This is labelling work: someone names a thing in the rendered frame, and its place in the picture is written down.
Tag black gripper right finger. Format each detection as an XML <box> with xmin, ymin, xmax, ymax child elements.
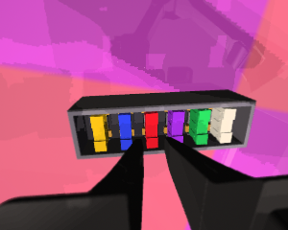
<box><xmin>164</xmin><ymin>137</ymin><xmax>288</xmax><ymax>230</ymax></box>

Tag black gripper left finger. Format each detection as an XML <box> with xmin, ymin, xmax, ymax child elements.
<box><xmin>0</xmin><ymin>139</ymin><xmax>144</xmax><ymax>230</ymax></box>

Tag purple fuse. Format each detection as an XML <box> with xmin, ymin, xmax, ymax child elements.
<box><xmin>167</xmin><ymin>110</ymin><xmax>185</xmax><ymax>143</ymax></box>

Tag blue fuse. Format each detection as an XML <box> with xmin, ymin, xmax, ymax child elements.
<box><xmin>118</xmin><ymin>113</ymin><xmax>132</xmax><ymax>150</ymax></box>

